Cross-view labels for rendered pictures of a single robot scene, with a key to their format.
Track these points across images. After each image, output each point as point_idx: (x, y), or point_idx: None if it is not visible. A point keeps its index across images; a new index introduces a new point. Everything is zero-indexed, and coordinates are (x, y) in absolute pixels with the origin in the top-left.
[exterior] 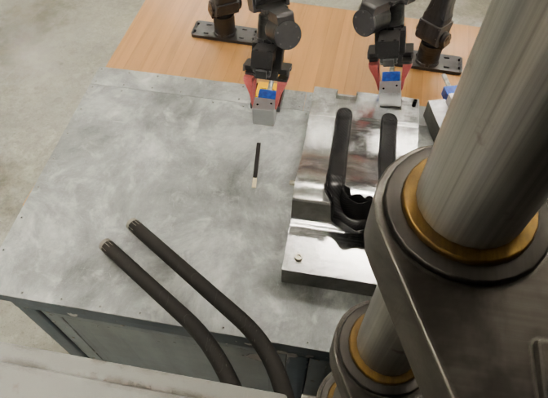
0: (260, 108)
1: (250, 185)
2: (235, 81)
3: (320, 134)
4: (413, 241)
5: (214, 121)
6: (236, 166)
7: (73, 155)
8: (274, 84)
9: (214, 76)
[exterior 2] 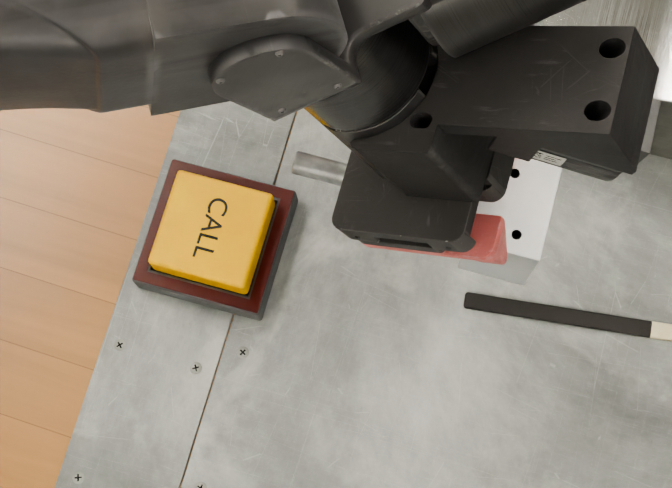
0: (544, 223)
1: None
2: (80, 379)
3: (573, 23)
4: None
5: (323, 483)
6: (584, 399)
7: None
8: (178, 195)
9: (26, 474)
